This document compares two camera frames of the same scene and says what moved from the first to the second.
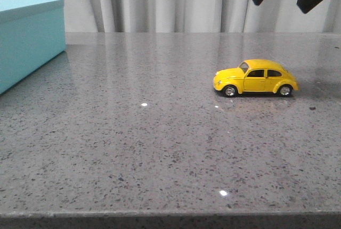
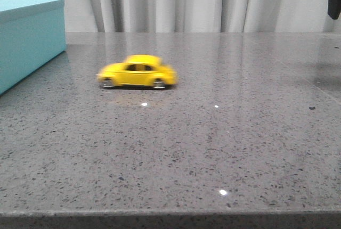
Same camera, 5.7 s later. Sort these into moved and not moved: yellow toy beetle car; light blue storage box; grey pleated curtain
Moved: yellow toy beetle car
Not moved: light blue storage box; grey pleated curtain
